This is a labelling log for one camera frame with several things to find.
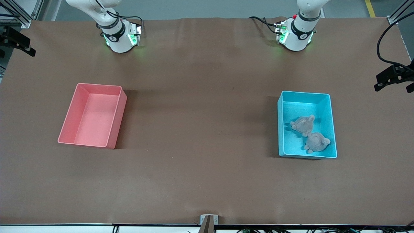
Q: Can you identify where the small grey plush toy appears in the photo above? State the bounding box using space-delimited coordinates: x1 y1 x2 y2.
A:
289 115 316 137

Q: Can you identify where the large grey plush toy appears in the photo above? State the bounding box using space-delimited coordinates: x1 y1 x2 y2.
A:
304 132 331 154

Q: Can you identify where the pink plastic box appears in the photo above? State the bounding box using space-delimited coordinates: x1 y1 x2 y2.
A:
58 83 127 150

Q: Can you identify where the blue plastic box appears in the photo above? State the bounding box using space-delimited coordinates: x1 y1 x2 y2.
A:
277 91 338 160

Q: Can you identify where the silver base connector panel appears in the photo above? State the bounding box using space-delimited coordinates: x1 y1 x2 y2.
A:
129 24 143 46
274 21 289 44

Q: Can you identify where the brown table mat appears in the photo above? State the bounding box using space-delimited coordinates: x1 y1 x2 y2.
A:
0 16 414 225

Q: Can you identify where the aluminium frame strut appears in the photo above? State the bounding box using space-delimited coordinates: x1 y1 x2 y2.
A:
388 0 414 25
0 0 44 29

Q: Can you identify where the black base cable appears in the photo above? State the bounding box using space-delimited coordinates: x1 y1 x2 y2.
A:
121 16 144 36
248 16 282 34

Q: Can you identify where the metal mount bracket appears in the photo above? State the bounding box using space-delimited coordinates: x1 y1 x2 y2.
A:
200 214 219 233

